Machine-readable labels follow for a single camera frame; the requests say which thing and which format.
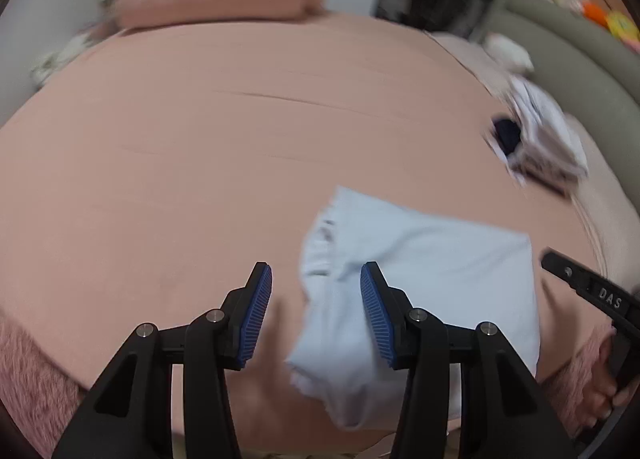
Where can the orange plush toy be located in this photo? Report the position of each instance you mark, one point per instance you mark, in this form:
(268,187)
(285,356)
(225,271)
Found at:
(593,10)

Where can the pink fluffy rug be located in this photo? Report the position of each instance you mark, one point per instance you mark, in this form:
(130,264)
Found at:
(35,379)

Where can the grey-green sofa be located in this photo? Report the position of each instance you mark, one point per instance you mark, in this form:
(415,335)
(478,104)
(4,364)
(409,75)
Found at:
(575,54)

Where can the white shirt with navy trim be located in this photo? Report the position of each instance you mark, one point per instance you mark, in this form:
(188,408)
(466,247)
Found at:
(425,264)

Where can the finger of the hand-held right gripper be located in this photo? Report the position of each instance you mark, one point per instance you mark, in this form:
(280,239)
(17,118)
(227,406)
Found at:
(565,269)

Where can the yellow plush toy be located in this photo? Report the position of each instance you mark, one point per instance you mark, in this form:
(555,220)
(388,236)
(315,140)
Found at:
(622,25)

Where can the white rolled cloth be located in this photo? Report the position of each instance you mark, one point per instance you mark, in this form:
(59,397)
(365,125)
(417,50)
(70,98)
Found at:
(507,51)

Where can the stack of folded clothes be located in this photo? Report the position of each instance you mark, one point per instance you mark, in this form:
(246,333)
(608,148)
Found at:
(545,129)

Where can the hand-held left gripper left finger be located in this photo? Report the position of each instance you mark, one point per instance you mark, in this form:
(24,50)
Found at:
(255,314)

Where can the person's right hand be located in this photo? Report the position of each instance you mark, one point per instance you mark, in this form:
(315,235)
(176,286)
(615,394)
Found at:
(597,389)

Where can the pink round bed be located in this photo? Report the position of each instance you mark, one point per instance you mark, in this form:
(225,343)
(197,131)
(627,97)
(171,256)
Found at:
(175,164)

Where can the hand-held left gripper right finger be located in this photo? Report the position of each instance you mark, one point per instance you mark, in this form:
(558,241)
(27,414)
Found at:
(375,314)

